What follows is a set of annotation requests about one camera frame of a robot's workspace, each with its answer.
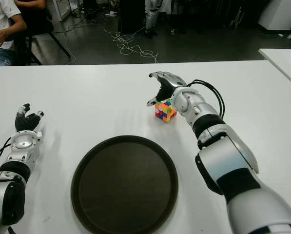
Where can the black chair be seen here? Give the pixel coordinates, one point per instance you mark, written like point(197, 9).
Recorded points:
point(28, 46)

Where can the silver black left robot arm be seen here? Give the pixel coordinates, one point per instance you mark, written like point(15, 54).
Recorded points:
point(18, 146)

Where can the white power strip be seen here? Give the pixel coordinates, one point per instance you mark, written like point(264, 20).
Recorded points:
point(111, 14)

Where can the black cabinet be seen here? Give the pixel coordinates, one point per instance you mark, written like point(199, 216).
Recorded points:
point(131, 14)

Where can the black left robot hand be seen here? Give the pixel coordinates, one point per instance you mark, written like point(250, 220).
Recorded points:
point(25, 123)

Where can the person in black shirt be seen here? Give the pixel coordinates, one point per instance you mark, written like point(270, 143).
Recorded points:
point(35, 17)

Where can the white side table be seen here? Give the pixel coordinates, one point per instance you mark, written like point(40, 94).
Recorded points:
point(284, 58)

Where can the dark brown round plate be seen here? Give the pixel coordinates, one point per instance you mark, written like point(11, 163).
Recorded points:
point(124, 185)

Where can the multicoloured Rubik's cube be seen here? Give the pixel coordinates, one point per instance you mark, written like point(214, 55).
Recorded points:
point(164, 112)

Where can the white cabinet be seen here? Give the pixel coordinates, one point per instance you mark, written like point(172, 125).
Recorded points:
point(60, 9)

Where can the white machine housing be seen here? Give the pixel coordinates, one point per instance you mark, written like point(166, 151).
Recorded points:
point(281, 14)

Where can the silver humanoid robot legs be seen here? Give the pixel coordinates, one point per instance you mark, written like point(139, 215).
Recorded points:
point(151, 17)

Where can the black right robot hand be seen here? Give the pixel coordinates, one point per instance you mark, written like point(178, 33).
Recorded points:
point(167, 87)

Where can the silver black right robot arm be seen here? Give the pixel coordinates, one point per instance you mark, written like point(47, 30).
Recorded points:
point(228, 158)

